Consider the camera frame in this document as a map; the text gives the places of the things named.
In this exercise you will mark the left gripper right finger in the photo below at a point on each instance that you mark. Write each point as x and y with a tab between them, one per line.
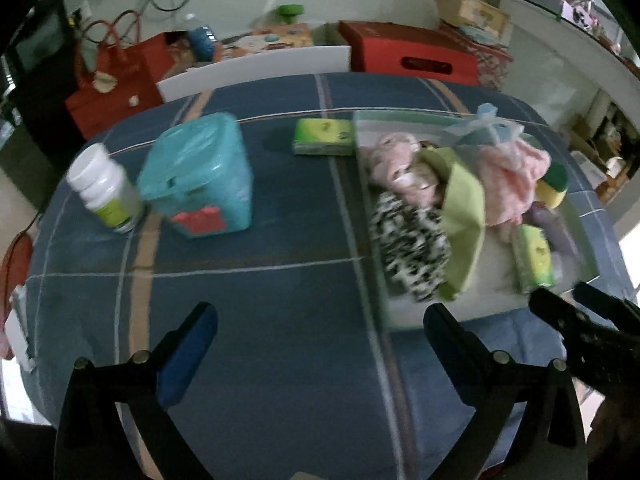
550	442

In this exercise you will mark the yellow-green cloth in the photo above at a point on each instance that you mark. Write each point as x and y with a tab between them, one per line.
463	217

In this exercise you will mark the beige wicker basket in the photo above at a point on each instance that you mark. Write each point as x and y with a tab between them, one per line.
477	13

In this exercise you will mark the teal plastic container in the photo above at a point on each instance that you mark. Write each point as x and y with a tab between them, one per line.
198	178

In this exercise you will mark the pink doll toy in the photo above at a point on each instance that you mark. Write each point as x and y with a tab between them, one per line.
394	163

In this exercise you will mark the cardboard box on floor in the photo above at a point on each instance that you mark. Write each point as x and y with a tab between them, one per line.
594	175

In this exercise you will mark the leopard print scrunchie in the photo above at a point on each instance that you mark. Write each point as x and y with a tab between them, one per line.
414	248

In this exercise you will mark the purple wipes packet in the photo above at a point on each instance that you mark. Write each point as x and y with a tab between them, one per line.
555	230

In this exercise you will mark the white storage box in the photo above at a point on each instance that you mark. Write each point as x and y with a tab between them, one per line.
271	64

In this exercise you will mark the black coffee machine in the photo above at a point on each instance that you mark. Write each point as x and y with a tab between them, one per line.
43	138

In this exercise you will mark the green tissue pack in tray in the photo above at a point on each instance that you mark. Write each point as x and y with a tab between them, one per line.
533	258

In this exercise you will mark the yellow green sponge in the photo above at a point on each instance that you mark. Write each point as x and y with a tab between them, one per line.
552	187

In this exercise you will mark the green tissue pack on cloth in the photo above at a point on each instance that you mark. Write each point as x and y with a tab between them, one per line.
323	137

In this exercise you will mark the blue plaid tablecloth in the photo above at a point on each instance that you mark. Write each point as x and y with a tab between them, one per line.
301	376

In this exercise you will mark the white pill bottle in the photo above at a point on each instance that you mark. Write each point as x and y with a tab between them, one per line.
105	188

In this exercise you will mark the blue water bottle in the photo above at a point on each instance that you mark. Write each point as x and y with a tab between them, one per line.
202	39

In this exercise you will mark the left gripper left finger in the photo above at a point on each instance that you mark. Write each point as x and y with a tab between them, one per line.
92	443

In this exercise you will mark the light green tray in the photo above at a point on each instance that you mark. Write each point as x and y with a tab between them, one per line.
494	286

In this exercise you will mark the red felt handbag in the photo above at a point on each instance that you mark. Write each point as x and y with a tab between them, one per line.
123	80

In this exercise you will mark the pink checkered towel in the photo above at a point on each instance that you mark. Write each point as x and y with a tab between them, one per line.
509	173

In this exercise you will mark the red patterned box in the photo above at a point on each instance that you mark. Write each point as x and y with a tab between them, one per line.
493	63

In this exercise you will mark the red cardboard box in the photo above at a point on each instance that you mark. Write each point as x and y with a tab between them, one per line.
400	50

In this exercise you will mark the green dumbbell toy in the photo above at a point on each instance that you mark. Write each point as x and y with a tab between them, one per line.
289	13

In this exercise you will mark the orange picture book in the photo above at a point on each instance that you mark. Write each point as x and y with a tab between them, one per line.
270	38

